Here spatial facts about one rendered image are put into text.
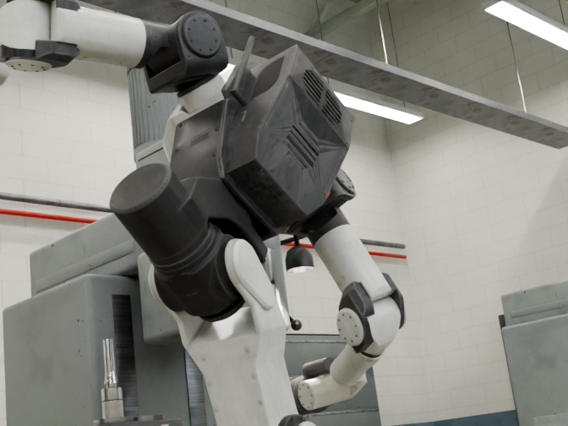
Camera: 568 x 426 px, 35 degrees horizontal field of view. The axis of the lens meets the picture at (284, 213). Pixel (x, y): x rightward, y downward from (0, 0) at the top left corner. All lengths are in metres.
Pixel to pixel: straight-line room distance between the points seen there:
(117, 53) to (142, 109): 1.05
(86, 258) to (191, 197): 1.40
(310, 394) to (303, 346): 5.68
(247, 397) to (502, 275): 8.06
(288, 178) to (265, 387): 0.36
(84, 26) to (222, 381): 0.65
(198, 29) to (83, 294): 1.12
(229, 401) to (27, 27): 0.72
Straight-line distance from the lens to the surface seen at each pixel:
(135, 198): 1.38
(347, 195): 1.83
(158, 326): 2.45
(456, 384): 9.81
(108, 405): 2.09
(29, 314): 2.81
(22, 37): 1.58
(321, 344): 7.81
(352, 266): 1.79
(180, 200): 1.39
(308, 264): 2.23
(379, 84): 6.71
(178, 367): 2.68
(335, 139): 1.68
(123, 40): 1.61
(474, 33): 10.19
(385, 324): 1.80
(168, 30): 1.67
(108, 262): 2.68
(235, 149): 1.55
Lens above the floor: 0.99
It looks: 15 degrees up
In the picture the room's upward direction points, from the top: 7 degrees counter-clockwise
